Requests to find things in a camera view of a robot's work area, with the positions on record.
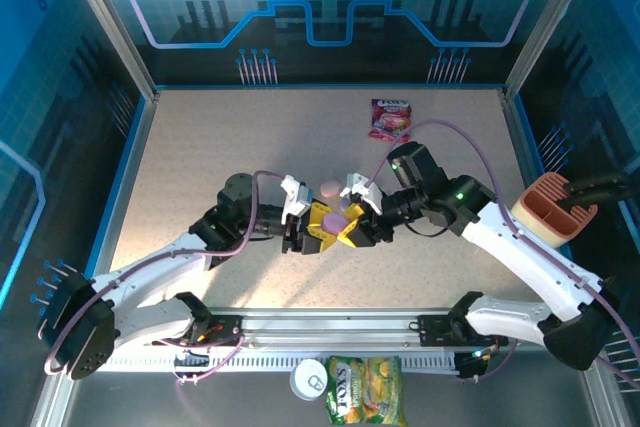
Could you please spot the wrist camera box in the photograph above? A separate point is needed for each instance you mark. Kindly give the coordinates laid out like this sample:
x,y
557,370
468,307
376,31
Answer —
x,y
367,192
297,199

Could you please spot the red berry candy bag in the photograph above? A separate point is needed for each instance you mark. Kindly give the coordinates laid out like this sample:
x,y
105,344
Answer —
x,y
387,114

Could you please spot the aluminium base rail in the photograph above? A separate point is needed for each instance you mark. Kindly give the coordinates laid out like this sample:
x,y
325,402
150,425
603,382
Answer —
x,y
325,327

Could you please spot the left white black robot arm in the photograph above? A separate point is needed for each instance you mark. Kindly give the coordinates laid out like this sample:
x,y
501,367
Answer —
x,y
150,267

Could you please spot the green yellow candy bag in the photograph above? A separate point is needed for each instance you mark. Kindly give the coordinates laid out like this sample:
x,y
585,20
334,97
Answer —
x,y
365,392

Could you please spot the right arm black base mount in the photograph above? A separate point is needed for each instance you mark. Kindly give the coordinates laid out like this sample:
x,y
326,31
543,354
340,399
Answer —
x,y
435,329

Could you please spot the aluminium side rail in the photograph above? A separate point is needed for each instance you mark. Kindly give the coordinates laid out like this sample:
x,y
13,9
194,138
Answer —
x,y
515,137
135,157

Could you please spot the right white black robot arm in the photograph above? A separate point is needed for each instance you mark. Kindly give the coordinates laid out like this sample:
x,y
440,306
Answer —
x,y
530,252

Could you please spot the orange and cream knife block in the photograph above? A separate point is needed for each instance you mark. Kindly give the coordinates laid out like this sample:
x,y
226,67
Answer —
x,y
542,217

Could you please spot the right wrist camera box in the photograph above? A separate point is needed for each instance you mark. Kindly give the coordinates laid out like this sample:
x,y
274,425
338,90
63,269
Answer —
x,y
367,192

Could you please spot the aluminium frame post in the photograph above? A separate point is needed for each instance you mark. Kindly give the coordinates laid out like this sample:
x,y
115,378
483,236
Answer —
x,y
117,32
546,22

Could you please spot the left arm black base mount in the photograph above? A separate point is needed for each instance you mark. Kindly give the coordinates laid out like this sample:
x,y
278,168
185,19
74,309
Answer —
x,y
225,329

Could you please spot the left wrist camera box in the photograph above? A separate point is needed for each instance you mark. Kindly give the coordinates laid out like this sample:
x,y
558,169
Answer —
x,y
297,199

